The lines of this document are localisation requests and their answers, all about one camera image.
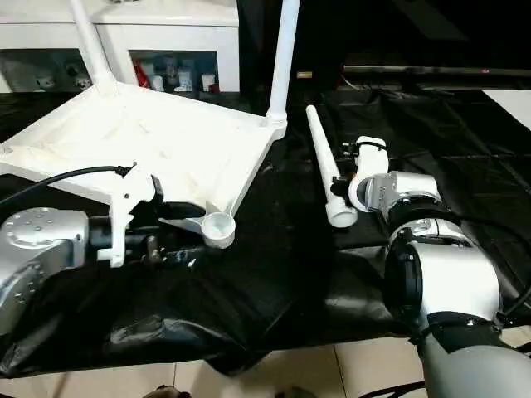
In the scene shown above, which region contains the white plastic table top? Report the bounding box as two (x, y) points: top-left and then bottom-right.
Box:
(0, 80), (288, 250)

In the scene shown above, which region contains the black work mat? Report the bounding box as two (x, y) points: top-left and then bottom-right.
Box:
(0, 85), (531, 381)

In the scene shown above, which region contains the white glass-door cabinet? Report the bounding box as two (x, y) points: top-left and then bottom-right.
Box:
(0, 0), (242, 95)

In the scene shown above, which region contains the black furniture unit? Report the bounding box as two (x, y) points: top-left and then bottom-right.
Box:
(236, 0), (531, 92)

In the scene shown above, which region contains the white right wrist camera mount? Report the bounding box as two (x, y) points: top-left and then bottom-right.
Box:
(347, 135), (392, 213)

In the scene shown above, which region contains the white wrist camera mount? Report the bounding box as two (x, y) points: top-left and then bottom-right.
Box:
(96, 163), (163, 269)
(347, 135), (392, 213)

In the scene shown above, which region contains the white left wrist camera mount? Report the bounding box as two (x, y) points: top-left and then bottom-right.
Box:
(96, 163), (163, 269)

